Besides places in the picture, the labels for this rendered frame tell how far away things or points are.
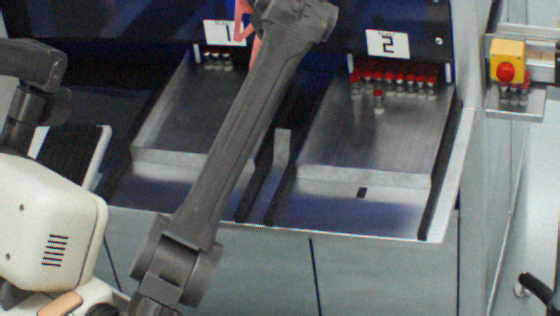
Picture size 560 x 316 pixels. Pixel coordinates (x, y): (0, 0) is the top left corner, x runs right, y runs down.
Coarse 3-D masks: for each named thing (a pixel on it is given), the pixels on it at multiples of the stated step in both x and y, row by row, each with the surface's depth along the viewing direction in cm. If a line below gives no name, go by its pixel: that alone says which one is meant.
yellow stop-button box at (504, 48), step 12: (504, 36) 230; (516, 36) 230; (492, 48) 227; (504, 48) 227; (516, 48) 226; (492, 60) 227; (504, 60) 226; (516, 60) 225; (492, 72) 229; (516, 72) 227
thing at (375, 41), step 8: (368, 32) 233; (376, 32) 233; (384, 32) 232; (392, 32) 232; (368, 40) 234; (376, 40) 234; (384, 40) 233; (400, 40) 232; (368, 48) 236; (376, 48) 235; (392, 48) 234; (400, 48) 233; (408, 48) 233; (392, 56) 235; (400, 56) 235; (408, 56) 234
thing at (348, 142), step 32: (384, 96) 243; (448, 96) 241; (320, 128) 238; (352, 128) 236; (384, 128) 235; (416, 128) 234; (320, 160) 230; (352, 160) 229; (384, 160) 228; (416, 160) 226
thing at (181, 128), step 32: (192, 64) 261; (160, 96) 247; (192, 96) 252; (224, 96) 250; (288, 96) 245; (160, 128) 244; (192, 128) 243; (160, 160) 235; (192, 160) 232; (256, 160) 229
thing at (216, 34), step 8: (208, 24) 243; (216, 24) 243; (224, 24) 242; (232, 24) 242; (208, 32) 245; (216, 32) 244; (224, 32) 244; (232, 32) 243; (240, 32) 242; (208, 40) 246; (216, 40) 246; (224, 40) 245; (232, 40) 244
